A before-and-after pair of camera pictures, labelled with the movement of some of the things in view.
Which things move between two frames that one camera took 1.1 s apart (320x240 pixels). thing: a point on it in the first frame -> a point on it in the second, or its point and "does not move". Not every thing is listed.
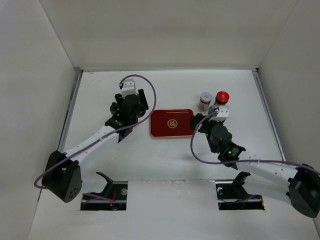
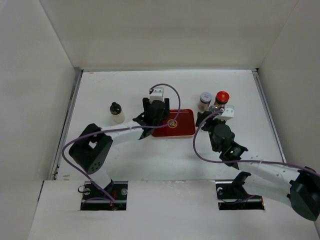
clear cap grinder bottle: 213,108 does not move
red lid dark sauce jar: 221,98 does not move
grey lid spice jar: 205,100 does not move
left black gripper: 143,107 -> 165,114
